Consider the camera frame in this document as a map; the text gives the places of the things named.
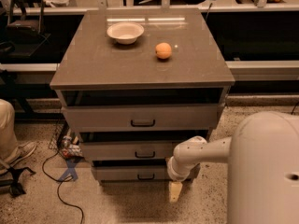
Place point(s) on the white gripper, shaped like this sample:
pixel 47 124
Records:
pixel 174 174

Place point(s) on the grey drawer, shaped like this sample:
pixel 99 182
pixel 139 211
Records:
pixel 128 150
pixel 130 173
pixel 142 117

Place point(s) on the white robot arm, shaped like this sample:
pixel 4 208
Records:
pixel 263 167

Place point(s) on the grey drawer cabinet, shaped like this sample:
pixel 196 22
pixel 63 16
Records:
pixel 98 71

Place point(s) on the blue tape cross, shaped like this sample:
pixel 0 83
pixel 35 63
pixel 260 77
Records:
pixel 70 172

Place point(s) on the clutter beside cabinet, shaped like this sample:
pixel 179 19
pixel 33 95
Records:
pixel 64 142

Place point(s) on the orange fruit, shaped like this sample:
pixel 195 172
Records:
pixel 163 51

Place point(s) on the grey shoe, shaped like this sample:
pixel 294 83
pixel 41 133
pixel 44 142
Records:
pixel 21 152

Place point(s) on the black stand base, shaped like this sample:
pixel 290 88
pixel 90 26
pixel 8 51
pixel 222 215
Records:
pixel 14 186

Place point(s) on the white bowl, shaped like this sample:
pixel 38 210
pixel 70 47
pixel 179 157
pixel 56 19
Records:
pixel 125 33

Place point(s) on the person leg beige trousers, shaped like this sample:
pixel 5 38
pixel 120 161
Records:
pixel 8 141

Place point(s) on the black chair background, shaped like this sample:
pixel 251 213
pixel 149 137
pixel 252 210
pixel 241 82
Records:
pixel 22 36

